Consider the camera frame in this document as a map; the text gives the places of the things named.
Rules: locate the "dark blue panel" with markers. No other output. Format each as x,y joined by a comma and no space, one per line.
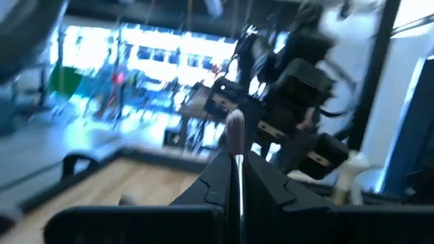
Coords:
413,135

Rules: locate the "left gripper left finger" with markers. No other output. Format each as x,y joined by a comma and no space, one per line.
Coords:
217,189

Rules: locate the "white plastic stand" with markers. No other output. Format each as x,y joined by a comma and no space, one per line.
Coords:
349,169

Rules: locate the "green background object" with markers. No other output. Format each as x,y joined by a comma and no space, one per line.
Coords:
66,81

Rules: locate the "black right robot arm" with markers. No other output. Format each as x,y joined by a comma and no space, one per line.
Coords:
298,84

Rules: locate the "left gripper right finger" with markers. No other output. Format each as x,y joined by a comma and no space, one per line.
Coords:
264,196

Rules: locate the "black aluminium rig frame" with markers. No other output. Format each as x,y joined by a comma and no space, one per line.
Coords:
162,159

